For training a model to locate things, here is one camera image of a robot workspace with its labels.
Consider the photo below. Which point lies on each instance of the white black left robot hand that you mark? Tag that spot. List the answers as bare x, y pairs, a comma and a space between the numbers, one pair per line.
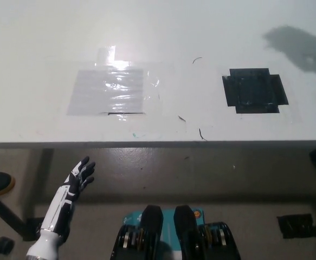
64, 197

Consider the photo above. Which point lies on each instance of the grey clear tape patch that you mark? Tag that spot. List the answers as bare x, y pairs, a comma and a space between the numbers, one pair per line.
107, 90

